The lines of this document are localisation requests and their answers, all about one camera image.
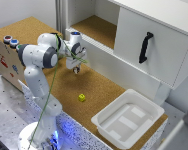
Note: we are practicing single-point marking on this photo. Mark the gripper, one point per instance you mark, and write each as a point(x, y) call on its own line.
point(74, 62)

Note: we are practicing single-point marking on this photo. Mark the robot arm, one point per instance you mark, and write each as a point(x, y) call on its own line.
point(35, 83)

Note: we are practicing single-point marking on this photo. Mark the yellow block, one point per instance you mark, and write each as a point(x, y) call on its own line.
point(82, 97)

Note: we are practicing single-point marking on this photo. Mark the white cabinet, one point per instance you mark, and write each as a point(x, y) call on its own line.
point(104, 63)

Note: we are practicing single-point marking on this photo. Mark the green button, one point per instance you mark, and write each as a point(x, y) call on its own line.
point(18, 47)

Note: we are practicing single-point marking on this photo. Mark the blue button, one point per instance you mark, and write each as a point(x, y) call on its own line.
point(14, 42)

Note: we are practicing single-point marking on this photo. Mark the red button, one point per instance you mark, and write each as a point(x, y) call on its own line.
point(7, 38)

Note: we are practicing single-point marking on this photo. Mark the white plastic box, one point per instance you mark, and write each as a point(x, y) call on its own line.
point(127, 121)

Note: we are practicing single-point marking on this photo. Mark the white sliding door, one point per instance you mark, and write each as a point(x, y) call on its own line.
point(167, 56)

